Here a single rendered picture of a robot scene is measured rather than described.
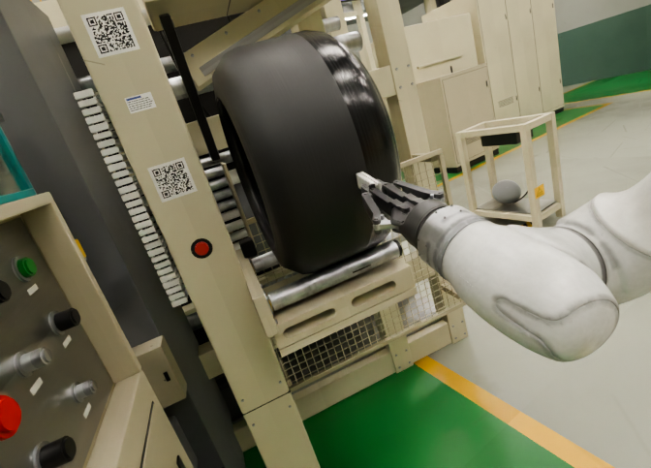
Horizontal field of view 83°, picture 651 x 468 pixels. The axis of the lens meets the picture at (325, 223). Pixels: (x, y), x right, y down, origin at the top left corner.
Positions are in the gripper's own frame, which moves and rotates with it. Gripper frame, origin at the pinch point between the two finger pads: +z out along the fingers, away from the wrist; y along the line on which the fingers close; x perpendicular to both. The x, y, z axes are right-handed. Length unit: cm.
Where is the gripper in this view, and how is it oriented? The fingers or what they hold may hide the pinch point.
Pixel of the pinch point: (369, 185)
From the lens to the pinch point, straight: 67.8
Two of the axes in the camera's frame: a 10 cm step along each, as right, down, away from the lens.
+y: -9.0, 3.6, -2.4
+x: 1.9, 8.4, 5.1
